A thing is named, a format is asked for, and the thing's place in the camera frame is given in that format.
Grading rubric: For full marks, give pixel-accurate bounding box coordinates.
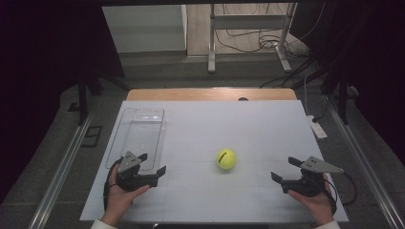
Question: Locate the white panel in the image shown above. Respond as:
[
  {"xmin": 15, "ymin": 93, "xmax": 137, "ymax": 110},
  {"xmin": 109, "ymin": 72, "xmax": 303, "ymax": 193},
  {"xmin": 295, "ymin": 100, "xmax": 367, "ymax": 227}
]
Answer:
[{"xmin": 101, "ymin": 4, "xmax": 188, "ymax": 54}]

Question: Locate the yellow tennis ball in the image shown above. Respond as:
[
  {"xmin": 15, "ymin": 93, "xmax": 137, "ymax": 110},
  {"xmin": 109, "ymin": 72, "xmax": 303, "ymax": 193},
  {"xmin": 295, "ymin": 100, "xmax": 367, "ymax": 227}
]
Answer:
[{"xmin": 216, "ymin": 148, "xmax": 238, "ymax": 170}]

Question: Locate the tangle of black floor cables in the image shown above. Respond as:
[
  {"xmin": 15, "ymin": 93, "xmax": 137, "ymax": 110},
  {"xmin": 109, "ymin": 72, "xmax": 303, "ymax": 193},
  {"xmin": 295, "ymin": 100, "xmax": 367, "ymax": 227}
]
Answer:
[{"xmin": 215, "ymin": 3, "xmax": 319, "ymax": 89}]

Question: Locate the person's left hand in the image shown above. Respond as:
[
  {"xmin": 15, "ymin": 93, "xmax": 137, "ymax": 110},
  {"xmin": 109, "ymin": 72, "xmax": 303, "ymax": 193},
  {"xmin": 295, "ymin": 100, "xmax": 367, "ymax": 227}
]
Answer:
[{"xmin": 101, "ymin": 173, "xmax": 151, "ymax": 227}]

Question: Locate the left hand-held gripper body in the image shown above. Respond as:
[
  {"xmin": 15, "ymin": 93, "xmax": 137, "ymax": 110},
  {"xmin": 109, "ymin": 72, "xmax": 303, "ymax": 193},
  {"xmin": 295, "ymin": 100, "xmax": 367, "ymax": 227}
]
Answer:
[{"xmin": 116, "ymin": 151, "xmax": 160, "ymax": 193}]

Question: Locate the person's right hand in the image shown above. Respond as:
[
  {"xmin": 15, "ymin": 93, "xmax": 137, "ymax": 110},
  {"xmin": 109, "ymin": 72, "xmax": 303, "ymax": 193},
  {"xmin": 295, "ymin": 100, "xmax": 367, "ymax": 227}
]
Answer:
[{"xmin": 288, "ymin": 173, "xmax": 336, "ymax": 227}]

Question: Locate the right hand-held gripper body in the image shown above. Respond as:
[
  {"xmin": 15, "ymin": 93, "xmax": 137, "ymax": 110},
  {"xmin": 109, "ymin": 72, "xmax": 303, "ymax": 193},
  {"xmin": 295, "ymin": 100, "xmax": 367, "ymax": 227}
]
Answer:
[{"xmin": 281, "ymin": 155, "xmax": 345, "ymax": 198}]

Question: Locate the black metal stand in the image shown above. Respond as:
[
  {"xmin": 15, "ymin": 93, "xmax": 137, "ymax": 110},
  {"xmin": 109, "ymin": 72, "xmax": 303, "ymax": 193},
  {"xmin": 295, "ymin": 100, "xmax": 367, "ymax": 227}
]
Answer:
[
  {"xmin": 291, "ymin": 60, "xmax": 359, "ymax": 126},
  {"xmin": 67, "ymin": 61, "xmax": 130, "ymax": 126}
]

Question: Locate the white power strip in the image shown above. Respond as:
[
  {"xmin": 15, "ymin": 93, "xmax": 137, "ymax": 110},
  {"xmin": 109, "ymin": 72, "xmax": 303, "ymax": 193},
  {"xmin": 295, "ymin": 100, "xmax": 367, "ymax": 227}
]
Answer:
[{"xmin": 307, "ymin": 114, "xmax": 329, "ymax": 140}]

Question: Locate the white cable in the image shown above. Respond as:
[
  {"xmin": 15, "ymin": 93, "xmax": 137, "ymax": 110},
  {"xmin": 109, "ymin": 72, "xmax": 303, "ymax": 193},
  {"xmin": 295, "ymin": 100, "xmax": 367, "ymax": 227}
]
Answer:
[{"xmin": 303, "ymin": 73, "xmax": 312, "ymax": 117}]

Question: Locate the wooden table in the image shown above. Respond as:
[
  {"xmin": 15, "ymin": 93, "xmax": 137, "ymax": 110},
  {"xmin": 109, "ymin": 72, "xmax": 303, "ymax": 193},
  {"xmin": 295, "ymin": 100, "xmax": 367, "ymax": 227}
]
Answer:
[{"xmin": 126, "ymin": 88, "xmax": 298, "ymax": 102}]

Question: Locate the white metal frame stand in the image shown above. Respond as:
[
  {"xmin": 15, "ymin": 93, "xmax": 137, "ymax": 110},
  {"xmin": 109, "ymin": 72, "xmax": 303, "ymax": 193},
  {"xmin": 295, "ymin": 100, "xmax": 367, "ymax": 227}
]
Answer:
[{"xmin": 207, "ymin": 3, "xmax": 298, "ymax": 74}]

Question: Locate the dark curtain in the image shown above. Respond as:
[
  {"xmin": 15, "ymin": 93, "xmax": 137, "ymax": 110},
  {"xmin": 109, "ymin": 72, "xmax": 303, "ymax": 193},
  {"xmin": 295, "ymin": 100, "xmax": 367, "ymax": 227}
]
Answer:
[
  {"xmin": 290, "ymin": 0, "xmax": 405, "ymax": 156},
  {"xmin": 0, "ymin": 0, "xmax": 126, "ymax": 204}
]

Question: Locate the small black floor frame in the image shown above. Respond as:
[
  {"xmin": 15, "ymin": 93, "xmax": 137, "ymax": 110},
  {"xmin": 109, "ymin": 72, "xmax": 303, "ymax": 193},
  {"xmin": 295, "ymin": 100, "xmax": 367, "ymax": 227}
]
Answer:
[{"xmin": 80, "ymin": 125, "xmax": 104, "ymax": 148}]

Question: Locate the aluminium floor rail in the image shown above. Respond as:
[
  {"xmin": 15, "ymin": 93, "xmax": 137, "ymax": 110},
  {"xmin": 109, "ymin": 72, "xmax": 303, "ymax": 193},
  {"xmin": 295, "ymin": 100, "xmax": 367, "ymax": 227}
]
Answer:
[
  {"xmin": 28, "ymin": 113, "xmax": 94, "ymax": 229},
  {"xmin": 327, "ymin": 94, "xmax": 405, "ymax": 229}
]

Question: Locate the left hand-held gripper black cable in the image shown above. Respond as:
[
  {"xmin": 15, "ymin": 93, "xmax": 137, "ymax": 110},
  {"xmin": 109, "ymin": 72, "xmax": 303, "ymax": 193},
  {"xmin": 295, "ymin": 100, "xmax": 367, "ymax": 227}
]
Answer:
[{"xmin": 102, "ymin": 156, "xmax": 124, "ymax": 212}]

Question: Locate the right hand-held gripper black cable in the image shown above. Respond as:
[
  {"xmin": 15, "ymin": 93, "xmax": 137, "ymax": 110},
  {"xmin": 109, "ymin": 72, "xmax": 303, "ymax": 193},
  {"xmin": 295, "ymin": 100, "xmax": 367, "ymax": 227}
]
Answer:
[{"xmin": 324, "ymin": 171, "xmax": 358, "ymax": 215}]

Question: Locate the clear plastic tray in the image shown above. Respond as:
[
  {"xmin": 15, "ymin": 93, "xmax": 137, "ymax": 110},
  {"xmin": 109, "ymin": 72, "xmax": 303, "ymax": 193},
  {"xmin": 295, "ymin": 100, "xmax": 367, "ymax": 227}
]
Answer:
[{"xmin": 105, "ymin": 107, "xmax": 167, "ymax": 172}]

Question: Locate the hand-held gripper black cable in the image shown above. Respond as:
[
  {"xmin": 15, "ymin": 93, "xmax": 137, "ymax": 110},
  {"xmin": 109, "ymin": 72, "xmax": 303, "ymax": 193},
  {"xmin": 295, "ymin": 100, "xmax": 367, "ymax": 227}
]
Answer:
[
  {"xmin": 324, "ymin": 171, "xmax": 358, "ymax": 215},
  {"xmin": 102, "ymin": 156, "xmax": 124, "ymax": 212}
]

